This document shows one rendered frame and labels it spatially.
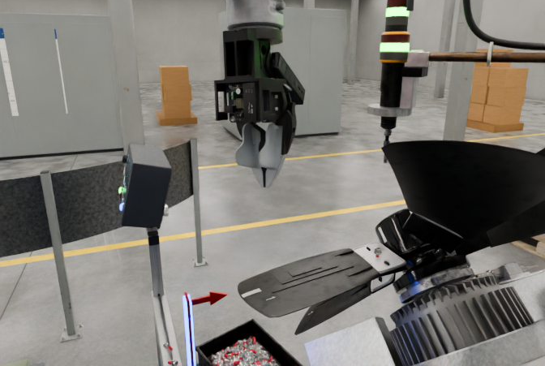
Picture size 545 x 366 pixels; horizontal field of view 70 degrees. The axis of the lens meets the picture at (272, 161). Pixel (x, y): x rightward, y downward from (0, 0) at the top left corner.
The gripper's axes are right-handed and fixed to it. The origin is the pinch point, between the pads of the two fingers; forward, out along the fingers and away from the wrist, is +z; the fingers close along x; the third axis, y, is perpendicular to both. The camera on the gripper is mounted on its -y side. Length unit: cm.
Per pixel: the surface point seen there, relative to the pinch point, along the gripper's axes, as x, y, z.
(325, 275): 4.8, -10.5, 18.6
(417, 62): 17.9, -15.1, -16.1
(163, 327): -43, -19, 46
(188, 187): -154, -157, 47
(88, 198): -161, -84, 39
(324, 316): -1.7, -26.7, 36.3
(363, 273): 10.6, -13.4, 18.4
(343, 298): 2.0, -28.7, 32.2
